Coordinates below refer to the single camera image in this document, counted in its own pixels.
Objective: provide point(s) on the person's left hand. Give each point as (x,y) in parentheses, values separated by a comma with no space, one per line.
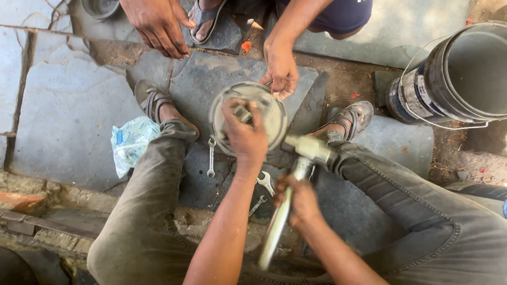
(245,136)

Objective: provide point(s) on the person's right hand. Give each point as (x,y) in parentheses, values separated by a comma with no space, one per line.
(302,204)

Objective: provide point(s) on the person's right fingers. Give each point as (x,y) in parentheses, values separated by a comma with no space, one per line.
(282,192)

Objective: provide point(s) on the large silver open-end wrench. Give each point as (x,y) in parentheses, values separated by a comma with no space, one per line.
(266,183)

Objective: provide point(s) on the small silver open-end wrench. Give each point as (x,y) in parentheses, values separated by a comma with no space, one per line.
(257,205)

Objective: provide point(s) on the slim silver open-end wrench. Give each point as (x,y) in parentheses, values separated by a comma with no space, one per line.
(211,157)

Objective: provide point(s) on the round grey metal drum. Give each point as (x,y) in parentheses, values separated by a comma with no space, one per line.
(253,114)

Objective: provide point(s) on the person's right grey sandal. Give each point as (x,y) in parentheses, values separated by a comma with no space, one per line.
(350,118)

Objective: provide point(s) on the person's grey sandal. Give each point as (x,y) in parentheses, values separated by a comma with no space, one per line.
(152,101)
(350,118)

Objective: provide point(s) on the person's grey trousers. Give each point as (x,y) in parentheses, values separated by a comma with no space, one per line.
(396,221)

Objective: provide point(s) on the crumpled clear plastic bag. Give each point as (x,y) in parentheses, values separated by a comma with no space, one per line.
(132,142)

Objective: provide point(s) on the person's left grey sandal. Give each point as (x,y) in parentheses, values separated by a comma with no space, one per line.
(152,101)

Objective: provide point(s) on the large dirty paint bucket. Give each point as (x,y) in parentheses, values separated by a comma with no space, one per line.
(455,75)

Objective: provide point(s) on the small grey metal bowl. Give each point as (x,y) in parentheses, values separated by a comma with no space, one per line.
(100,8)

